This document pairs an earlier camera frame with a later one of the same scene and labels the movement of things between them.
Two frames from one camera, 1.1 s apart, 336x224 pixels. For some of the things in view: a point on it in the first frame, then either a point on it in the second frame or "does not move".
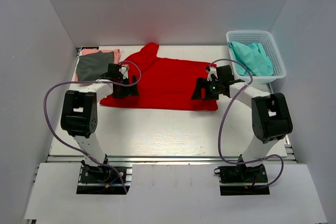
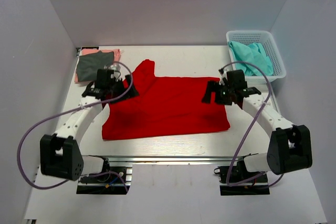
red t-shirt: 164,82 -> 165,105
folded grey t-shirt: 92,66 does not move
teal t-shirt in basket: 253,56 does not move
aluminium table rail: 163,159 does not move
